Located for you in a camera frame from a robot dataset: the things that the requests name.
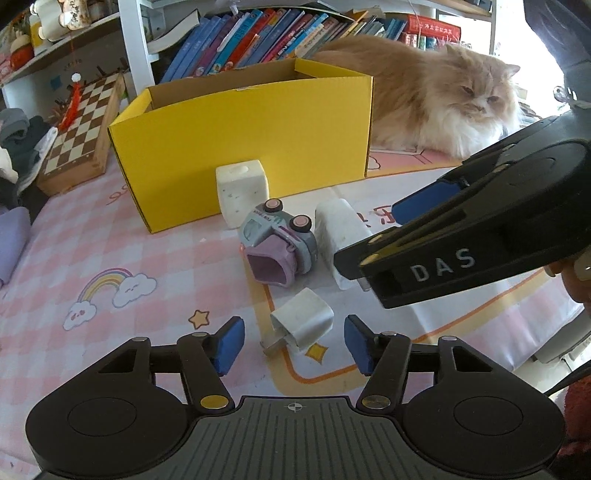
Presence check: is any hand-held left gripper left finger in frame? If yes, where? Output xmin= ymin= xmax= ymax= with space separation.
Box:
xmin=98 ymin=316 xmax=245 ymax=412

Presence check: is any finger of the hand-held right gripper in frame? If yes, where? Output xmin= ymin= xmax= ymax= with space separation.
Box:
xmin=333 ymin=187 xmax=505 ymax=280
xmin=392 ymin=115 xmax=591 ymax=227

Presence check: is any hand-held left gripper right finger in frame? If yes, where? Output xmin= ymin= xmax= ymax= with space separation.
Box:
xmin=344 ymin=315 xmax=492 ymax=411

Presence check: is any white cylinder block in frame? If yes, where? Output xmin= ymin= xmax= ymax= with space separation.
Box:
xmin=315 ymin=198 xmax=370 ymax=291

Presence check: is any white charger plug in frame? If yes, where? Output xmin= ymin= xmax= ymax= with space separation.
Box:
xmin=261 ymin=287 xmax=334 ymax=357

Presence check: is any yellow cardboard box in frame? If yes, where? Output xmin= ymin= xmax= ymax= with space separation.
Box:
xmin=107 ymin=58 xmax=374 ymax=234

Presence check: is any person's right hand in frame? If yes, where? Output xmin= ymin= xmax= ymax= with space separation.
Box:
xmin=544 ymin=256 xmax=591 ymax=306

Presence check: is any fluffy orange cat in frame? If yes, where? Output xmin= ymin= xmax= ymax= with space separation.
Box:
xmin=311 ymin=36 xmax=525 ymax=160

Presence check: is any grey and purple toy car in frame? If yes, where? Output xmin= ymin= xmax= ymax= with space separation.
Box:
xmin=239 ymin=198 xmax=319 ymax=288

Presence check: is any pink checkered printed mat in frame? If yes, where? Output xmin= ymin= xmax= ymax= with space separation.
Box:
xmin=0 ymin=148 xmax=591 ymax=480

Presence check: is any white speckled cube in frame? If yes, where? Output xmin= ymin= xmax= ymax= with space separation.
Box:
xmin=215 ymin=159 xmax=270 ymax=229

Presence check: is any dark object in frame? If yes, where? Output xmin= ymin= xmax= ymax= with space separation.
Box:
xmin=524 ymin=0 xmax=591 ymax=109

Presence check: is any red cloth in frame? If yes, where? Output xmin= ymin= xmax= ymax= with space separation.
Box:
xmin=554 ymin=382 xmax=591 ymax=480

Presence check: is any purple cloth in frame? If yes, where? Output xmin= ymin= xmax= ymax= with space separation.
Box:
xmin=0 ymin=207 xmax=32 ymax=289

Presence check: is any row of colourful books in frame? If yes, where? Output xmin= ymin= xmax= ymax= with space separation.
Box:
xmin=148 ymin=8 xmax=462 ymax=85

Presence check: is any wooden chessboard box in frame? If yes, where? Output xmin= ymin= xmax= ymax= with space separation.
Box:
xmin=36 ymin=71 xmax=127 ymax=197

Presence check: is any red tassel ornament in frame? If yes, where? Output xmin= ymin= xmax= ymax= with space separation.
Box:
xmin=58 ymin=71 xmax=85 ymax=132

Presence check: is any pile of dark clothes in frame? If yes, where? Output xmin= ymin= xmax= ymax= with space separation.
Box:
xmin=0 ymin=108 xmax=58 ymax=208

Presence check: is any white bookshelf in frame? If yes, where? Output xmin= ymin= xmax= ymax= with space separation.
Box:
xmin=0 ymin=0 xmax=497 ymax=109

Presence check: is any white plush figure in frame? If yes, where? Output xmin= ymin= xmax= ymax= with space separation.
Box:
xmin=28 ymin=0 xmax=71 ymax=41

